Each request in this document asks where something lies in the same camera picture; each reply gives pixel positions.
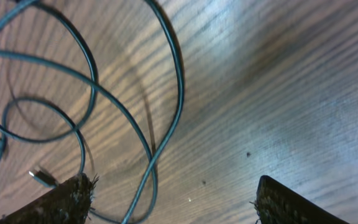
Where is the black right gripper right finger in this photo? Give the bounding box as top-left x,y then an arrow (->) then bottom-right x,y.
252,175 -> 347,224

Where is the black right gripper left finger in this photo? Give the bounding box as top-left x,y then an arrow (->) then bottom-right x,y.
0,173 -> 98,224

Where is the black USB-C cable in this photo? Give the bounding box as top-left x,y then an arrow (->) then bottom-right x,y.
0,0 -> 186,224

